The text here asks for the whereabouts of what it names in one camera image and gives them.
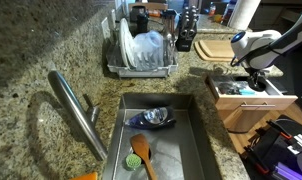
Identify teal handled can opener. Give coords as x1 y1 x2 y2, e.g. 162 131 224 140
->
220 82 257 97

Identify steel kitchen scissors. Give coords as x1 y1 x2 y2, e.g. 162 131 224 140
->
180 28 196 42

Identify wooden spoon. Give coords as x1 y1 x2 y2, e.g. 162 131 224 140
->
129 133 158 180

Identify clear plastic container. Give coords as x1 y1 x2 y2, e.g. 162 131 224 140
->
132 29 165 71

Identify wooden kitchen drawer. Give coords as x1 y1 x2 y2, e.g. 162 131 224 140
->
204 73 299 112

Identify white plate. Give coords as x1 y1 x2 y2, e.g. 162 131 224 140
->
119 17 137 69

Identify clear plastic bag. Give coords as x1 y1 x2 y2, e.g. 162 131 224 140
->
211 76 240 95

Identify steel drawer bar handle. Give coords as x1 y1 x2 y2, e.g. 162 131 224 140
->
240 102 276 109

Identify black round measuring cup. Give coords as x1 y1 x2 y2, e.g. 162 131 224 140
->
249 79 267 93

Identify grey dish rack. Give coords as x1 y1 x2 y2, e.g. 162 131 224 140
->
105 39 179 79

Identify white paper towel roll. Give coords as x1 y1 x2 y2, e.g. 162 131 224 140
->
227 0 262 31

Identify wooden cabinet front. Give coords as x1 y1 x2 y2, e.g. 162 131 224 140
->
219 109 275 134

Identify large wooden cutting board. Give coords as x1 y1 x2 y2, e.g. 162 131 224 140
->
193 39 236 63

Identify stainless steel sink basin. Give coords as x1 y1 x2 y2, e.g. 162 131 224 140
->
101 92 222 180

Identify black orange clamp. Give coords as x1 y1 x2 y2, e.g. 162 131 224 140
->
266 119 292 140
244 145 270 175

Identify black knife block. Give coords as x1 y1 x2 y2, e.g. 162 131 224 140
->
175 4 199 52

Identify green round scrubber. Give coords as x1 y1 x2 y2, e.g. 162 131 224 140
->
124 153 143 172

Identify small wooden cutting board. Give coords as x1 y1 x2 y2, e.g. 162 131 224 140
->
198 39 235 58

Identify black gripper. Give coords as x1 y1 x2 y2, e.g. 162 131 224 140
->
246 67 269 85

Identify steel kitchen faucet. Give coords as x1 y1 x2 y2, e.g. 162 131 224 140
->
46 69 109 162

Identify orange sponge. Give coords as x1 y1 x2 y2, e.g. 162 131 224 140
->
69 171 99 180

